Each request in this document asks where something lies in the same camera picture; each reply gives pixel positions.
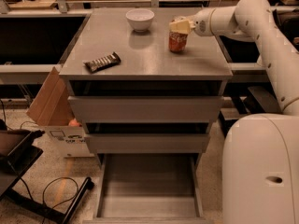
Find black stand with tray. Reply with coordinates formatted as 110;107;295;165
0;119;94;224

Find cardboard box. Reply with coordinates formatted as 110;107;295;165
27;68;93;158

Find orange object in box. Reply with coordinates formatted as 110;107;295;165
68;119;81;127

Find grey middle drawer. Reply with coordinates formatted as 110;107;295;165
85;133;209;154

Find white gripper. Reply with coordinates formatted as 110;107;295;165
169;8;213;36

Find grey drawer cabinet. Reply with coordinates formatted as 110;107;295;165
58;7;234;161

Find grey top drawer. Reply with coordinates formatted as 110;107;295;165
68;96;222;123

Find white ceramic bowl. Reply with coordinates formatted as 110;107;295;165
125;8;155;32

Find red coke can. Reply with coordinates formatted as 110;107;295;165
168;32;188;52

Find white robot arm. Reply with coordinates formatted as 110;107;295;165
169;0;299;224

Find grey open bottom drawer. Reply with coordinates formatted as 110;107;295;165
83;154;214;224

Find dark wrapped snack bar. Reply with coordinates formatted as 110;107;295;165
84;52;121;73

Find black office chair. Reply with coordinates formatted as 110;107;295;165
218;9;299;156

